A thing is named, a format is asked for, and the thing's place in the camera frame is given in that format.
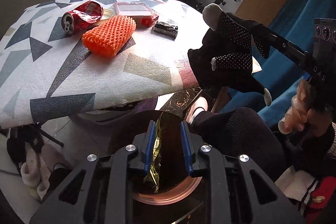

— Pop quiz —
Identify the white round lid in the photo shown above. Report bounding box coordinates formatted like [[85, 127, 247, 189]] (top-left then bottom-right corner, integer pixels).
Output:
[[101, 8, 114, 22]]

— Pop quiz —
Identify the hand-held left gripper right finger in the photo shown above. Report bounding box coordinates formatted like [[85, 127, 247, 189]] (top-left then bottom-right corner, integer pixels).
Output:
[[181, 121, 305, 224]]

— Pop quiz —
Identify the small black packet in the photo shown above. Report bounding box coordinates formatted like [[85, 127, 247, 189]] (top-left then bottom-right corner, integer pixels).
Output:
[[154, 21, 179, 40]]

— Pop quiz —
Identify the person's right forearm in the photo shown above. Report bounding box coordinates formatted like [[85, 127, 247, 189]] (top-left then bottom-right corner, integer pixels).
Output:
[[289, 122, 336, 178]]

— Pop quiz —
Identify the orange foam net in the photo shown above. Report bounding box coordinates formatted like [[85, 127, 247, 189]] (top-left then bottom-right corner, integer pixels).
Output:
[[82, 15, 137, 58]]

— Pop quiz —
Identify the black dotted glove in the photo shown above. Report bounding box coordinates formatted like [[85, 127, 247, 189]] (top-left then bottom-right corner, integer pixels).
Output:
[[188, 3, 272, 106]]

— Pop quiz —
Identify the crushed red can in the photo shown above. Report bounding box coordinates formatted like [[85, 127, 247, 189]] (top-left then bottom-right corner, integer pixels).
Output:
[[61, 1, 104, 35]]

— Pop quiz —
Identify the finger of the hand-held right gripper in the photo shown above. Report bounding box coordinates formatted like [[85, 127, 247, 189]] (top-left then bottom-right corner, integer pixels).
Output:
[[262, 27, 309, 66]]

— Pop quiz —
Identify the person's right hand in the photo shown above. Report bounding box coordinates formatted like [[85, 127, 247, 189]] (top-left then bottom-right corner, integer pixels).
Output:
[[278, 80, 331, 135]]

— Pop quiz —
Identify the person's leg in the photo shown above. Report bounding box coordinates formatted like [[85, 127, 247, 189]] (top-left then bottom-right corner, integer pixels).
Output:
[[189, 107, 289, 182]]

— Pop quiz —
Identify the fluffy slipper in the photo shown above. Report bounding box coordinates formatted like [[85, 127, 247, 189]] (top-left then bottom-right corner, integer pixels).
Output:
[[20, 153, 51, 201]]

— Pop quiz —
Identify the dark cloth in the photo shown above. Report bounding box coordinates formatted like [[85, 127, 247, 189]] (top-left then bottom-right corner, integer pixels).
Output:
[[7, 135, 27, 169]]

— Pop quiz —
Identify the pink slipper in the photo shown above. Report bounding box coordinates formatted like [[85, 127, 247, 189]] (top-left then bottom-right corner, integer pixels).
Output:
[[188, 97, 209, 125]]

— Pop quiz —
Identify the blue sofa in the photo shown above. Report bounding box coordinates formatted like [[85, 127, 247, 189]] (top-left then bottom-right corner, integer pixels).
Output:
[[218, 0, 336, 114]]

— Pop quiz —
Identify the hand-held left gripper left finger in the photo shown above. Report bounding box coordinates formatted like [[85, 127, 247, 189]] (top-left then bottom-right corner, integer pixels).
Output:
[[29, 120, 156, 224]]

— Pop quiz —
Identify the red cigarette box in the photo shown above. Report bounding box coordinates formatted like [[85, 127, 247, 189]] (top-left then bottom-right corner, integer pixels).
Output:
[[113, 1, 160, 28]]

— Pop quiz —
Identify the gold foil wrapper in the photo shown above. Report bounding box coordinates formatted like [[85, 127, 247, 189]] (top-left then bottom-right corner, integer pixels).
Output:
[[143, 112, 164, 193]]

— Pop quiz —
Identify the dark round trash bin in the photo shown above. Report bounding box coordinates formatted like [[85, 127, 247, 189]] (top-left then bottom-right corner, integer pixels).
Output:
[[106, 109, 204, 207]]

